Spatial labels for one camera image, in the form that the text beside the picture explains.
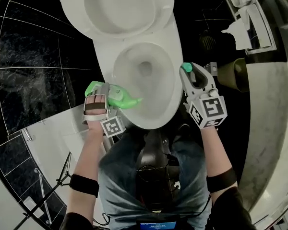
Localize chrome grab bar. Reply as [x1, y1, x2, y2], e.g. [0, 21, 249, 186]
[35, 168, 52, 225]

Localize white bathtub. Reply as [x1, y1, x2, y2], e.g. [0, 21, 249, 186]
[21, 104, 107, 225]

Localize person's black top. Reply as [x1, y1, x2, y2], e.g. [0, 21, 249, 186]
[62, 187, 258, 230]

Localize green cleaner bottle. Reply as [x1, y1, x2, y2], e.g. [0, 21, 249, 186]
[84, 80, 144, 110]

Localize person's blue jeans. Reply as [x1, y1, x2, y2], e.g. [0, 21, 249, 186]
[98, 126, 212, 230]

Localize black tripod light stand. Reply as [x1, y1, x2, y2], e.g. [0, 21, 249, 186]
[21, 152, 73, 230]

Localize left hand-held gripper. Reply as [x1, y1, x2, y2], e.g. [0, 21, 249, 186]
[81, 82, 126, 138]

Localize person's right forearm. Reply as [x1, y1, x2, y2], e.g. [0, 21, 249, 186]
[200, 127, 234, 201]

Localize beige waste bin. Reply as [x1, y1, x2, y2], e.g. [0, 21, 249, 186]
[217, 57, 251, 93]

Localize black chest-mounted device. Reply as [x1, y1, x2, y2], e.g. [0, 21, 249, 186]
[135, 214, 181, 230]

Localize person's left hand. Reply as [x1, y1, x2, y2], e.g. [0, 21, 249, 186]
[85, 96, 109, 116]

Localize green bottle cap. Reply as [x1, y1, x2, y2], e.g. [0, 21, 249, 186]
[181, 62, 193, 74]

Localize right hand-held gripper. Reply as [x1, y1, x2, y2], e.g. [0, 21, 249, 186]
[179, 61, 229, 130]

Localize person's left forearm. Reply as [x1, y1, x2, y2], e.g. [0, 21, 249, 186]
[67, 122, 105, 215]

